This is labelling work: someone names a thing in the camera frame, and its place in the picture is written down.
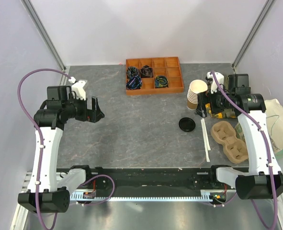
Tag dark rolled tie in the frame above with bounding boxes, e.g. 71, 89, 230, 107
126, 66, 139, 79

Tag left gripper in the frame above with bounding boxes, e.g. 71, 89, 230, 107
62, 93, 104, 123

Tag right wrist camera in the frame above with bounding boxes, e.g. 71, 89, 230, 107
205, 72, 224, 94

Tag green yellow rolled tie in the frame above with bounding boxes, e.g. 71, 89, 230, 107
154, 75, 169, 88

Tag black plastic cup lid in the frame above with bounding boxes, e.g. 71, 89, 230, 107
179, 117, 196, 132

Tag green printed paper bag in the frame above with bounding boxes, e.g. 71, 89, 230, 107
234, 98, 283, 159

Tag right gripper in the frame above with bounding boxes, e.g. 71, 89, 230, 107
194, 84, 235, 118

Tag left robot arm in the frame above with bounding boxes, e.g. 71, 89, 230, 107
18, 80, 105, 213

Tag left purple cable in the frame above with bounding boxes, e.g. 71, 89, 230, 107
17, 68, 75, 230

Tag purple cable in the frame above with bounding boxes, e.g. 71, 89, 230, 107
17, 68, 75, 230
209, 71, 279, 230

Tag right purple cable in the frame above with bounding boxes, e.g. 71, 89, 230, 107
209, 71, 279, 230

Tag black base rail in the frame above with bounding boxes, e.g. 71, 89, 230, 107
74, 167, 234, 199

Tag orange wooden compartment tray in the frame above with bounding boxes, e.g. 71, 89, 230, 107
125, 57, 184, 96

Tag stack of paper cups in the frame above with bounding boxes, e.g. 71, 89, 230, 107
187, 80, 208, 110

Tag camouflage cloth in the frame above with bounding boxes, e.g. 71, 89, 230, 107
205, 87, 236, 119

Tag cardboard cup carrier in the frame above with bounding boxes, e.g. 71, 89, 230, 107
210, 121, 249, 164

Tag slotted cable duct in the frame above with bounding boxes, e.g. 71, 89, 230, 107
70, 190, 226, 202

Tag white wrapped straw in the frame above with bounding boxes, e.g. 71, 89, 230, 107
201, 118, 211, 151
201, 123, 210, 162

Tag brown rolled tie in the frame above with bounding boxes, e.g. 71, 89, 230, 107
140, 65, 153, 78

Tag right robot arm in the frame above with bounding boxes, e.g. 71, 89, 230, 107
196, 71, 283, 200

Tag blue striped rolled tie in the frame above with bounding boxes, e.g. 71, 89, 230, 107
126, 76, 142, 90

